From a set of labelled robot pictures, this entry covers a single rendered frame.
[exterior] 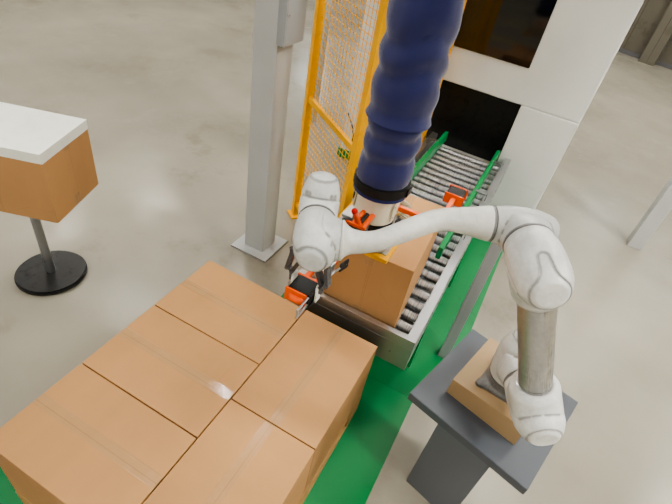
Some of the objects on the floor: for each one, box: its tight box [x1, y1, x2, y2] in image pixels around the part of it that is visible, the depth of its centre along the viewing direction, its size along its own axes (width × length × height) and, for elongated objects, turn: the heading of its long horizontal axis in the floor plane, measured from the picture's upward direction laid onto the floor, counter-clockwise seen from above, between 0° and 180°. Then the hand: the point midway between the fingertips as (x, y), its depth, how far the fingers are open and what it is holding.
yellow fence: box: [287, 0, 389, 219], centre depth 293 cm, size 87×10×210 cm, turn 14°
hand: (305, 288), depth 148 cm, fingers closed on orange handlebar, 8 cm apart
